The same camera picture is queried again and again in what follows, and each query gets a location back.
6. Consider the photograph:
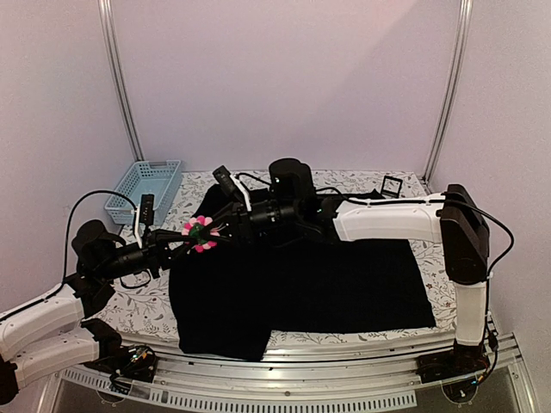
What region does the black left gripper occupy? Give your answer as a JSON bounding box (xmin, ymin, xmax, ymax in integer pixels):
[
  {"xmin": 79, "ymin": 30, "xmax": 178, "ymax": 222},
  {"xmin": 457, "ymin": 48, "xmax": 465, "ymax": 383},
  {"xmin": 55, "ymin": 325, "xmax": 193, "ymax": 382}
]
[{"xmin": 96, "ymin": 229, "xmax": 197, "ymax": 281}]

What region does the pink flower plush brooch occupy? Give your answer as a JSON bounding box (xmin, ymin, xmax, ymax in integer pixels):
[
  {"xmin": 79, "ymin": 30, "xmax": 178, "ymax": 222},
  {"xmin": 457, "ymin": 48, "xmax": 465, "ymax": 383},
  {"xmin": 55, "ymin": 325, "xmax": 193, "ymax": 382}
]
[{"xmin": 182, "ymin": 215, "xmax": 217, "ymax": 253}]

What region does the black t-shirt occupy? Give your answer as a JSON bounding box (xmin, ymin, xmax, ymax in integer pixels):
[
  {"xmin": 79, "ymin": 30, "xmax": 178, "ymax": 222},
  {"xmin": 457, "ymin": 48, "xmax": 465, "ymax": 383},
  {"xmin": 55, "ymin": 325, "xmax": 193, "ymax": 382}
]
[{"xmin": 167, "ymin": 182, "xmax": 436, "ymax": 361}]

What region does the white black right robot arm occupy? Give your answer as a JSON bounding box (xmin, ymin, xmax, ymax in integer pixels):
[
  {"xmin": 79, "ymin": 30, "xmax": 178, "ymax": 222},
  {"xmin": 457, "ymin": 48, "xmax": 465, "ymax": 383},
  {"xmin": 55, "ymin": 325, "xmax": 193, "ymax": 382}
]
[{"xmin": 200, "ymin": 158, "xmax": 490, "ymax": 382}]

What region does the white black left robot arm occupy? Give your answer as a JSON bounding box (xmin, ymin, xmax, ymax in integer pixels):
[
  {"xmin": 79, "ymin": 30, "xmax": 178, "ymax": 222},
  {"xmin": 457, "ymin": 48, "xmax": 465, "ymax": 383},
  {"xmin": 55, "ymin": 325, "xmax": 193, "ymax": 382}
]
[{"xmin": 1, "ymin": 219, "xmax": 193, "ymax": 404}]

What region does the small black brooch stand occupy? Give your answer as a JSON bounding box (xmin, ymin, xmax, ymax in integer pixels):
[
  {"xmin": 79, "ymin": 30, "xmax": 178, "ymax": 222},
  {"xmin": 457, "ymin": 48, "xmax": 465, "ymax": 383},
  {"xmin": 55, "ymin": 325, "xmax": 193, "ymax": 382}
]
[{"xmin": 381, "ymin": 175, "xmax": 404, "ymax": 199}]

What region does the light blue plastic basket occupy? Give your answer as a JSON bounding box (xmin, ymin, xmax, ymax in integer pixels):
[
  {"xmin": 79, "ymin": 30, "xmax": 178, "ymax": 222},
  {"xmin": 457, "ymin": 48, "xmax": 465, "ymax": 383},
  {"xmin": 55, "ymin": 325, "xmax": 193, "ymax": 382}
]
[{"xmin": 104, "ymin": 160, "xmax": 183, "ymax": 226}]

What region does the floral patterned table mat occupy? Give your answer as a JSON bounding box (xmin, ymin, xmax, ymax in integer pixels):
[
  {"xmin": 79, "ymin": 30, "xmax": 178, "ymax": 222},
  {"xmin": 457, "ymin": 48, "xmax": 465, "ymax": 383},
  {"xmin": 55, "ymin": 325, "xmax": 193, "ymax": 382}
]
[{"xmin": 84, "ymin": 170, "xmax": 479, "ymax": 348}]

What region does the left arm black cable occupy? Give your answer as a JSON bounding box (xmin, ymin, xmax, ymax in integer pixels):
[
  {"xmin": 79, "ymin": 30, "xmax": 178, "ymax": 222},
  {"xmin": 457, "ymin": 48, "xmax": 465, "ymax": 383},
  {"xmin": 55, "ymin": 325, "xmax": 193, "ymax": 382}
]
[{"xmin": 59, "ymin": 190, "xmax": 139, "ymax": 285}]

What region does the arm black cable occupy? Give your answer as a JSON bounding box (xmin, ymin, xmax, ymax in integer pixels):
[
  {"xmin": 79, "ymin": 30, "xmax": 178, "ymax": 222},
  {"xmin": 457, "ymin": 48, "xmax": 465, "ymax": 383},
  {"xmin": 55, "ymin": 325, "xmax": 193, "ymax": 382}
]
[
  {"xmin": 356, "ymin": 188, "xmax": 516, "ymax": 358},
  {"xmin": 59, "ymin": 190, "xmax": 139, "ymax": 285}
]

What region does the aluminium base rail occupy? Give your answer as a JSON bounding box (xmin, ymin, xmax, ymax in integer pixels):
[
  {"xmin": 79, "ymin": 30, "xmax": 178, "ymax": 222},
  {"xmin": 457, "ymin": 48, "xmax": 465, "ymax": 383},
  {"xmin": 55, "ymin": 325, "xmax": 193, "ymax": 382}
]
[{"xmin": 38, "ymin": 332, "xmax": 537, "ymax": 412}]

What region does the left aluminium frame post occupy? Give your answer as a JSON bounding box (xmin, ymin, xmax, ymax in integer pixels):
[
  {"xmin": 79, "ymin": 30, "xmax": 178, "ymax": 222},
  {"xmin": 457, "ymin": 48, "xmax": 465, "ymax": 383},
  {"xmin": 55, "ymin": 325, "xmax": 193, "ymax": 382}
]
[{"xmin": 97, "ymin": 0, "xmax": 145, "ymax": 162}]

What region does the aluminium frame post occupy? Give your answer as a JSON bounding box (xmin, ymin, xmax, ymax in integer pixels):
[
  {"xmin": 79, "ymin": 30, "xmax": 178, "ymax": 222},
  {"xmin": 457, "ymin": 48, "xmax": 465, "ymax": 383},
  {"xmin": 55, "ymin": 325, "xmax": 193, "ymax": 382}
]
[
  {"xmin": 422, "ymin": 0, "xmax": 474, "ymax": 187},
  {"xmin": 97, "ymin": 0, "xmax": 145, "ymax": 162}
]

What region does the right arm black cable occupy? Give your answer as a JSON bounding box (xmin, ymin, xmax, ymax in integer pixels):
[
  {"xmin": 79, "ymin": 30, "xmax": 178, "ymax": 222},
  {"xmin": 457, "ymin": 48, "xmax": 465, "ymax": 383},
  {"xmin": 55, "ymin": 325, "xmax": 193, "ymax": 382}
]
[{"xmin": 356, "ymin": 188, "xmax": 516, "ymax": 358}]

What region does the right aluminium frame post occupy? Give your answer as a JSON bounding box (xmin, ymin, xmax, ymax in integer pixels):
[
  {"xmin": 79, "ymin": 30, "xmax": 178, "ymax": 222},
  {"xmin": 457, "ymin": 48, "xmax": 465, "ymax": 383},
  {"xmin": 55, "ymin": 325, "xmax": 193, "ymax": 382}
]
[{"xmin": 422, "ymin": 0, "xmax": 474, "ymax": 187}]

